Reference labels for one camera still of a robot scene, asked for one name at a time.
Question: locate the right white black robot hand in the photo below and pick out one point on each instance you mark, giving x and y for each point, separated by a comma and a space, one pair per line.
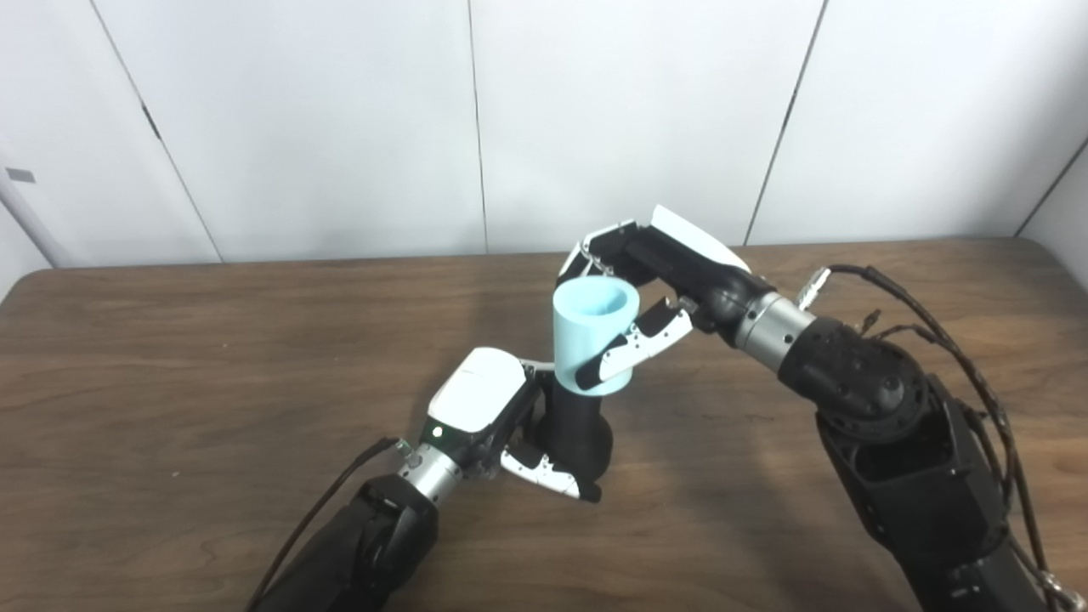
697, 263

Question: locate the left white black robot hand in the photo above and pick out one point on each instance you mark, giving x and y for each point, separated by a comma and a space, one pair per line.
476, 391

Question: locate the black nozzle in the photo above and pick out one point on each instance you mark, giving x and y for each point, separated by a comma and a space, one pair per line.
578, 433

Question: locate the light blue cylinder cup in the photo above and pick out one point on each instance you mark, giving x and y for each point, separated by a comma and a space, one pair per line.
578, 340

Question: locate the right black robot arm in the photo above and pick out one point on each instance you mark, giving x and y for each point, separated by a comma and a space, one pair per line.
918, 476

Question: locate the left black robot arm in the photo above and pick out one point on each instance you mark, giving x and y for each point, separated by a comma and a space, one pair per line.
365, 544

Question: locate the small gray wall label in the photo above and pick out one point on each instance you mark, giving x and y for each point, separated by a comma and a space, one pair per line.
20, 175

